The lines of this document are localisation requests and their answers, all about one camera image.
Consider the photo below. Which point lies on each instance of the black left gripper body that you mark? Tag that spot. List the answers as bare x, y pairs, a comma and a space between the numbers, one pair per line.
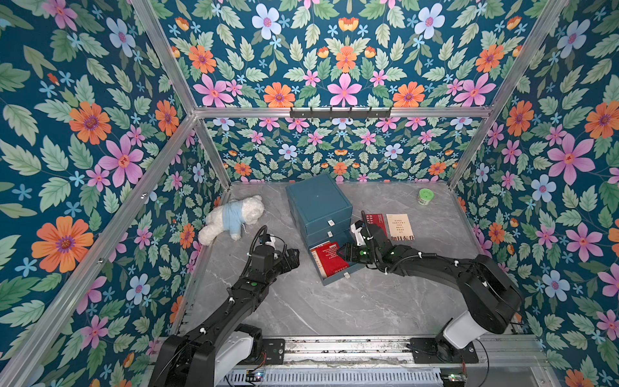
280, 264

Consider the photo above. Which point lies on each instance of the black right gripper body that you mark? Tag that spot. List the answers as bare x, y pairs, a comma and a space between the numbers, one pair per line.
353, 249

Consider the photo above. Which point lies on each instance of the teal bottom drawer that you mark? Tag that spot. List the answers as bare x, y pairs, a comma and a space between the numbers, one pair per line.
345, 274

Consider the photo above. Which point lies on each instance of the teal drawer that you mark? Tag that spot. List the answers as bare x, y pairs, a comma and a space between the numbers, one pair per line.
331, 234
345, 274
324, 225

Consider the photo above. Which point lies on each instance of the red postcard white text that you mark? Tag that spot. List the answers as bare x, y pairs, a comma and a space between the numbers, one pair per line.
377, 222

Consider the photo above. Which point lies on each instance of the teal top drawer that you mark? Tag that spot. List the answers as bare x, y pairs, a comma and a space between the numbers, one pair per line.
324, 225

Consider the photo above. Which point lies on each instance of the teal drawer cabinet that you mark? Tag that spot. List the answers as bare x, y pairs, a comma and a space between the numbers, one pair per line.
316, 198

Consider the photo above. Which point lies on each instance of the cream postcard red text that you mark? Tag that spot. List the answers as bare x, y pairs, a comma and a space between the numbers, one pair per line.
399, 227

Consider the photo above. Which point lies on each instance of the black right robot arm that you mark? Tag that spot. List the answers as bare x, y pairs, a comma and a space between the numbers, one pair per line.
491, 297

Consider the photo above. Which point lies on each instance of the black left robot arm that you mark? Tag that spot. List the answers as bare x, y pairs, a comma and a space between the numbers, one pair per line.
205, 355

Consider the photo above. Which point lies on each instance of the white teddy bear blue shirt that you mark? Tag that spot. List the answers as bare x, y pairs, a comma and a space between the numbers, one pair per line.
232, 218

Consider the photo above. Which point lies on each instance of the green lidded small cup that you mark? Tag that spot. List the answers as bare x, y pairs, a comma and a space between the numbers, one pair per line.
425, 196

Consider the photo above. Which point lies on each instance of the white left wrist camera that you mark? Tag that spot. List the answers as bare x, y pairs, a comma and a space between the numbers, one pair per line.
271, 241

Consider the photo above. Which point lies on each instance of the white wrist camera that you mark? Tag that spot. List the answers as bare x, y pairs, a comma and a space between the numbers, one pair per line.
271, 241
356, 231

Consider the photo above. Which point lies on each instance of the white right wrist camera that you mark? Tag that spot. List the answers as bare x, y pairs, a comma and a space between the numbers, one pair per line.
356, 231

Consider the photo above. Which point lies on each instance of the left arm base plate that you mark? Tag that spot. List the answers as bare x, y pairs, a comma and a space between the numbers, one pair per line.
266, 352

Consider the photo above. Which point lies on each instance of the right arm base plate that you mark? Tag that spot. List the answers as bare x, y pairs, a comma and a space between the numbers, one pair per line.
432, 351

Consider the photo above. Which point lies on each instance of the aluminium front rail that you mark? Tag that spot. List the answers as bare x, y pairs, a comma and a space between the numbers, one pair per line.
374, 351

